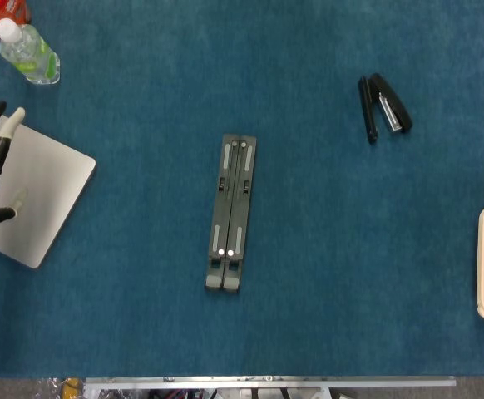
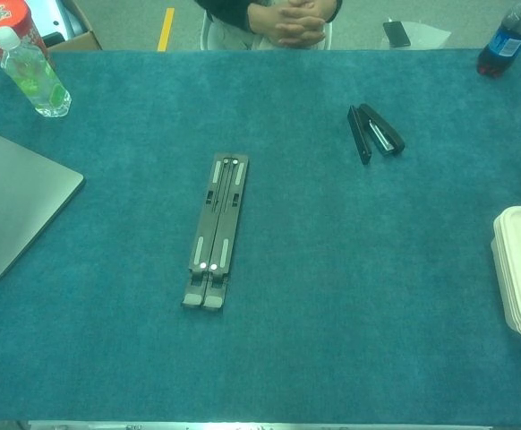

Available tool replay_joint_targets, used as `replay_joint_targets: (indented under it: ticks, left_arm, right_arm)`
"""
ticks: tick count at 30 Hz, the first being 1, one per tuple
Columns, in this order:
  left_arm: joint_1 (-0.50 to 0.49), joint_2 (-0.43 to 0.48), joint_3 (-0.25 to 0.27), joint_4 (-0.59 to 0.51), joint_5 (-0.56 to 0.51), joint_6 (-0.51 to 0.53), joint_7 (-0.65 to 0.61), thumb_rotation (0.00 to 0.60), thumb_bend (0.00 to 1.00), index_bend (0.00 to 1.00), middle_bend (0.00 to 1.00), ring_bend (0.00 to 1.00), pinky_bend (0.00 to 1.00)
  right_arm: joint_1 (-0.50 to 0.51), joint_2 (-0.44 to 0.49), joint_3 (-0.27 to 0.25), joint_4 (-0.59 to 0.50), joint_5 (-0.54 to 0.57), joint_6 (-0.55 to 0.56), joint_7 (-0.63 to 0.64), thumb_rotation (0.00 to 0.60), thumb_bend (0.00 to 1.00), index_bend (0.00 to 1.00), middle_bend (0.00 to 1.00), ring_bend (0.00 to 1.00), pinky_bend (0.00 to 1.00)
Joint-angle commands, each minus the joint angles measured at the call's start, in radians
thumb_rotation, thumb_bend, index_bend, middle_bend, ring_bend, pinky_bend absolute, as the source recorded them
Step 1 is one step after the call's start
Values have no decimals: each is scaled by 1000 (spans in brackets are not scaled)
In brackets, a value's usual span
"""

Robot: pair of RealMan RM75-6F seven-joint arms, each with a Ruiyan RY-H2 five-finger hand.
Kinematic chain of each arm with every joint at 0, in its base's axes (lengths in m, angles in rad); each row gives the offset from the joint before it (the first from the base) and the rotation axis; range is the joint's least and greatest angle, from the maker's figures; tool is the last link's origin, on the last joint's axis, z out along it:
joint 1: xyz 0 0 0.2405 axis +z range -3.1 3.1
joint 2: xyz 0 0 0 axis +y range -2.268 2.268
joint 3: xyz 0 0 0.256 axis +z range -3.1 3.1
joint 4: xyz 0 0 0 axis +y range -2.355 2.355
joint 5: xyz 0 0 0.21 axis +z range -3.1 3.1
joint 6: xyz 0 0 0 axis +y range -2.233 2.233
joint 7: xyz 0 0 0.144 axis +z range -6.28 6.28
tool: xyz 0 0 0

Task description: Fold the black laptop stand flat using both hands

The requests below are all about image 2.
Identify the person left hand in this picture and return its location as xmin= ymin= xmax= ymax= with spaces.
xmin=282 ymin=0 xmax=334 ymax=49

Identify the person right hand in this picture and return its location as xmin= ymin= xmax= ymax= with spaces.
xmin=247 ymin=0 xmax=309 ymax=46

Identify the black folding laptop stand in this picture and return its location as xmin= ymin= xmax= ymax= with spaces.
xmin=180 ymin=151 xmax=252 ymax=313

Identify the person in dark jacket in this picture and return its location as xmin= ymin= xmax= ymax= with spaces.
xmin=192 ymin=0 xmax=343 ymax=33

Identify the clear green-label water bottle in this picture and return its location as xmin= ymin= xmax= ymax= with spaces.
xmin=0 ymin=25 xmax=73 ymax=119

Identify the red lidded canister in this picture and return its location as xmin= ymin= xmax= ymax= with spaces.
xmin=0 ymin=0 xmax=56 ymax=68

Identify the black smartphone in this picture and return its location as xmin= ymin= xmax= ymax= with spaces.
xmin=382 ymin=21 xmax=412 ymax=48

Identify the yellow floor tape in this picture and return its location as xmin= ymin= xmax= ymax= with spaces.
xmin=156 ymin=7 xmax=176 ymax=53

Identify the cardboard box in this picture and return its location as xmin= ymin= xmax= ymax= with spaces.
xmin=40 ymin=0 xmax=104 ymax=51

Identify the white paper sheet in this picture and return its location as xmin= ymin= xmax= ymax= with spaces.
xmin=379 ymin=17 xmax=452 ymax=49

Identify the blue-label cola bottle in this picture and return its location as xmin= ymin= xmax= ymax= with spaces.
xmin=477 ymin=0 xmax=521 ymax=80

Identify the black stapler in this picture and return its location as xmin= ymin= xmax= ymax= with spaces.
xmin=346 ymin=102 xmax=406 ymax=167

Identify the silver laptop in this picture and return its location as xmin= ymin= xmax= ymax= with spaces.
xmin=0 ymin=124 xmax=86 ymax=283

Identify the blue felt table cloth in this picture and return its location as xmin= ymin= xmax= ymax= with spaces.
xmin=0 ymin=47 xmax=521 ymax=425

